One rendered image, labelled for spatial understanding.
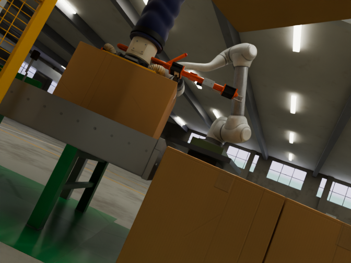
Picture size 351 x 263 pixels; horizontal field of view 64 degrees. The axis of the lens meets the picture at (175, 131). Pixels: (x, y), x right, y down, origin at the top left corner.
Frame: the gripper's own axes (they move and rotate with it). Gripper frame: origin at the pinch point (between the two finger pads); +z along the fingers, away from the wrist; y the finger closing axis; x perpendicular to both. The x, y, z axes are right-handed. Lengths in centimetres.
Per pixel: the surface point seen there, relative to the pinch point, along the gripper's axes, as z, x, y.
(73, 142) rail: 34, 26, 66
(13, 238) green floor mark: 51, 23, 108
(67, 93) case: 19, 47, 43
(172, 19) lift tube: 5.4, 16.3, -27.6
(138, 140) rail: 34, -2, 53
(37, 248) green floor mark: 50, 13, 108
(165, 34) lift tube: 5.0, 16.1, -16.7
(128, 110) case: 17.8, 12.7, 38.5
